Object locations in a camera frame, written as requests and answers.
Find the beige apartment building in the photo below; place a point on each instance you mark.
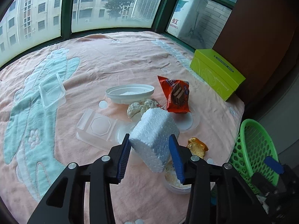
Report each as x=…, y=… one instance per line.
x=39, y=9

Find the clear round plastic lid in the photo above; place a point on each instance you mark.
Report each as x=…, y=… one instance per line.
x=122, y=135
x=188, y=123

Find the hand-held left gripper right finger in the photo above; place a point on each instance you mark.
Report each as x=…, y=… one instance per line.
x=176, y=161

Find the green plastic basket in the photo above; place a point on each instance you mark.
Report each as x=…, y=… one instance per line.
x=252, y=144

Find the brown wooden wardrobe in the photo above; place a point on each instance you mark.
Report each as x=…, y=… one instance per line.
x=261, y=28

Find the crumpled beige paper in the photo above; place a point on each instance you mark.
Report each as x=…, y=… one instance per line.
x=136, y=109

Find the white printed outdoor unit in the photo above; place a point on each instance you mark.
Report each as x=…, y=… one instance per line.
x=186, y=25

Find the small clear plastic tray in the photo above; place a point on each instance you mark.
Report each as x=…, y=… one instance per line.
x=51, y=91

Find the pink printed blanket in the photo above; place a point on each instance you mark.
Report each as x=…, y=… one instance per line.
x=93, y=74

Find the dark green window frame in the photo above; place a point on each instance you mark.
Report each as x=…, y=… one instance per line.
x=66, y=9

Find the white styrofoam block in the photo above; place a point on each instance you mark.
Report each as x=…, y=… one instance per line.
x=155, y=135

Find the louvered outdoor air conditioner unit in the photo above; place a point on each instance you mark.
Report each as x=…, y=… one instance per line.
x=147, y=4

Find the orange-red snack wrapper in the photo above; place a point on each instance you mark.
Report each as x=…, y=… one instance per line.
x=176, y=95

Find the orange pastry piece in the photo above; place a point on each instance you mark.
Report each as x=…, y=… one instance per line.
x=197, y=147

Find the clear plastic cup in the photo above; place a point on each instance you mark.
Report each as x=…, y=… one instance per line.
x=174, y=182

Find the lime green cardboard box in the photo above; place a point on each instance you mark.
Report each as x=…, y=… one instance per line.
x=217, y=73

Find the clear octagon-embossed plastic container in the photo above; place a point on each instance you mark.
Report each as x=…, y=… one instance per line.
x=97, y=128

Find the tree outside window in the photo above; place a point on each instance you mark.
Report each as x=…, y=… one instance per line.
x=120, y=2

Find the white plastic bowl lid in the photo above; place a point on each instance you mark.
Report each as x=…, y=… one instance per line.
x=129, y=93

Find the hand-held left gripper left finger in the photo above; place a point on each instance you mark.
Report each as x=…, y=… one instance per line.
x=123, y=158

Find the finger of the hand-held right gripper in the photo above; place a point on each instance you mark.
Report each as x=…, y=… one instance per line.
x=273, y=165
x=262, y=180

